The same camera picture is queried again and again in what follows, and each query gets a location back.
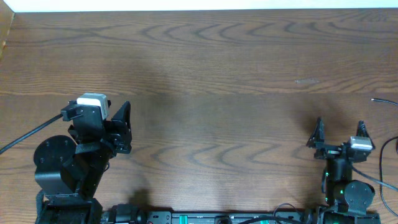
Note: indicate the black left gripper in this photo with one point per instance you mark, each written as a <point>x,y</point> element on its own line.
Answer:
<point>124,121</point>

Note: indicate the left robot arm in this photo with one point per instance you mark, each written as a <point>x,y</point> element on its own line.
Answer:
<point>69,168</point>

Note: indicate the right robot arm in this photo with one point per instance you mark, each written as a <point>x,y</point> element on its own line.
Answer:
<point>347,200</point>

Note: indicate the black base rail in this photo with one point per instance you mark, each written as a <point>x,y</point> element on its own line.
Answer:
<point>127,213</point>

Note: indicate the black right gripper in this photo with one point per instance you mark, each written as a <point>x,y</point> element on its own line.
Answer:
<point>317,140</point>

